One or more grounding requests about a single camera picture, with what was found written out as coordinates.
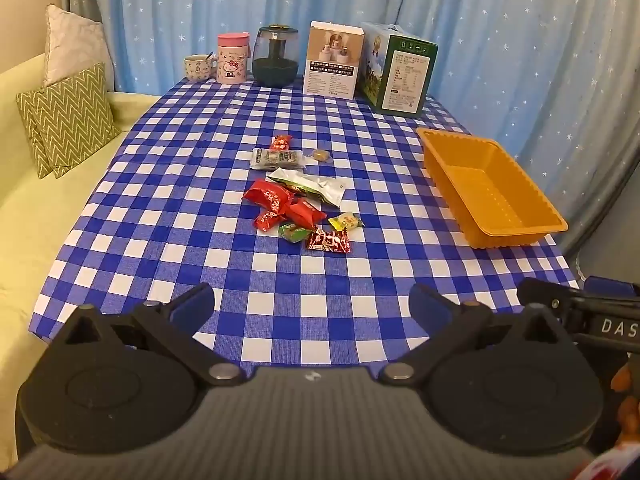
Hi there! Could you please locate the beige cushion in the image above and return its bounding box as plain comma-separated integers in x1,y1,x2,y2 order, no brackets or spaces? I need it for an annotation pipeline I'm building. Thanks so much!
44,4,113,88

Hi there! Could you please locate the green carton with handle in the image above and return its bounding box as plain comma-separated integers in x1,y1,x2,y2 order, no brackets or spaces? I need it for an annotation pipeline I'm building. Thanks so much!
359,22,439,120

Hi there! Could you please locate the dark snack packet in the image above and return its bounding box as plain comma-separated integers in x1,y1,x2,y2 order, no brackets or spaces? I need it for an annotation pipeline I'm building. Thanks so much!
250,147,307,171

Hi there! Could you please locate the red white printed clothing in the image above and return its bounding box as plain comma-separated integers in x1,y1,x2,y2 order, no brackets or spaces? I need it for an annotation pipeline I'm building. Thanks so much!
570,440,640,480

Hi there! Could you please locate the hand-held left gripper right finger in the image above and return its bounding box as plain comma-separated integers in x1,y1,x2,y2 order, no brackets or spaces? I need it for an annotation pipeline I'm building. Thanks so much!
374,282,573,387

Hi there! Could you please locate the blue star-print curtain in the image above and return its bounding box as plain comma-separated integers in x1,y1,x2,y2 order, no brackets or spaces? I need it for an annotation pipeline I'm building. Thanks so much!
60,0,640,261

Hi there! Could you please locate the white product box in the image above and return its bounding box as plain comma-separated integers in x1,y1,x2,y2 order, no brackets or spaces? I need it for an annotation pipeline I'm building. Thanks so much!
303,21,365,100

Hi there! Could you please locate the green zigzag cushion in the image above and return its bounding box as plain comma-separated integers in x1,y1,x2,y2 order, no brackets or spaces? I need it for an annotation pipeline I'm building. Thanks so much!
16,62,121,178
27,120,56,180

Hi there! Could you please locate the green candy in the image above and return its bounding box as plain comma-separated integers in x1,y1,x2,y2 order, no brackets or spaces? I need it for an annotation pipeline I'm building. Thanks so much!
277,222,313,243

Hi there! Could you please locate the pink cartoon cat cup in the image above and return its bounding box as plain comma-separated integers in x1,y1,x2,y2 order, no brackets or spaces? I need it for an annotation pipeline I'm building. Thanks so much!
216,32,251,85

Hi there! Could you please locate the red white candy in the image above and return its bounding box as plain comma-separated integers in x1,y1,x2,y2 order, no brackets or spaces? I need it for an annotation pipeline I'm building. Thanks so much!
305,226,352,256

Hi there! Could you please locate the yellow candy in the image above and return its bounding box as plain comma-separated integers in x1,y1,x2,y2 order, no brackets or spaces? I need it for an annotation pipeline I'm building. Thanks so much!
327,212,366,229

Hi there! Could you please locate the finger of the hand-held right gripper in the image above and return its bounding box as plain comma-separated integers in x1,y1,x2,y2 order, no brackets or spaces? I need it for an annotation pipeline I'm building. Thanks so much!
516,276,585,312
581,275,637,303

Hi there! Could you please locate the orange plastic tray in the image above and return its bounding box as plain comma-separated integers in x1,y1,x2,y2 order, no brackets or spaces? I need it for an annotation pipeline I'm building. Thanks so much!
416,127,569,249

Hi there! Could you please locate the red snack packet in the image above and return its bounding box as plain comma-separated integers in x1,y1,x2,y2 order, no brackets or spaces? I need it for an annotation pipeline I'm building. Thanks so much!
252,208,287,232
286,199,327,228
242,179,297,213

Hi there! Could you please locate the person's right hand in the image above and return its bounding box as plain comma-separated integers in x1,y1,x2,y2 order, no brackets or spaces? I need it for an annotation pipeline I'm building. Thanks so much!
610,359,640,453

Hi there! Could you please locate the pale yellow sofa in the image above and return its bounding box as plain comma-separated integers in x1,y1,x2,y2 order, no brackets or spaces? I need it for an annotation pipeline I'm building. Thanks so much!
0,52,161,466

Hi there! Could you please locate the dark green glass jar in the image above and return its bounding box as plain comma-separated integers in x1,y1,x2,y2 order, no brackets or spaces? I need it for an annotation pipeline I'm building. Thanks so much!
251,25,300,87

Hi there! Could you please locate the blue white checked tablecloth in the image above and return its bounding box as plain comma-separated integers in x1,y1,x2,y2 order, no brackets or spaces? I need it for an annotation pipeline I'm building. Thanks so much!
27,77,583,376

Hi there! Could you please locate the silver green snack packet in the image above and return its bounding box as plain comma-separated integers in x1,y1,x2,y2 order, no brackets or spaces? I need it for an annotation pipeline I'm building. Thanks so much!
266,167,345,208

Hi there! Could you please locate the cream patterned mug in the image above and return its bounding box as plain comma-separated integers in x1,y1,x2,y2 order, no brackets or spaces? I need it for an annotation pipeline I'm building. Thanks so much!
183,53,218,83

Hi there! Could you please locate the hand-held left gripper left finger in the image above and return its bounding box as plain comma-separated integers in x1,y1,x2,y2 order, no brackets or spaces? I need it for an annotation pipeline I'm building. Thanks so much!
47,282,249,387

